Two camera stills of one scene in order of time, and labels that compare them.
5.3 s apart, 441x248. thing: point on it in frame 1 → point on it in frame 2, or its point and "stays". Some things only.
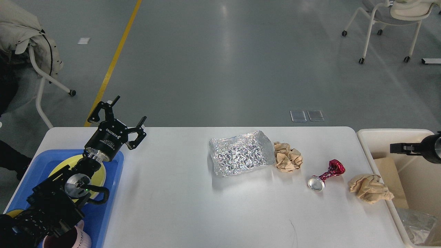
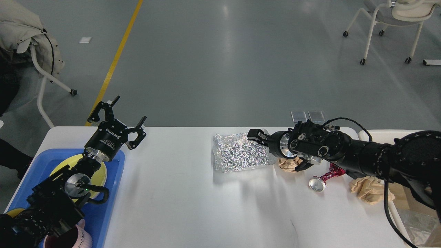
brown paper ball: [287, 159] stays
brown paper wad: [369, 187] stays
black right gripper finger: [415, 149] → [258, 134]
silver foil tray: [234, 155] stays
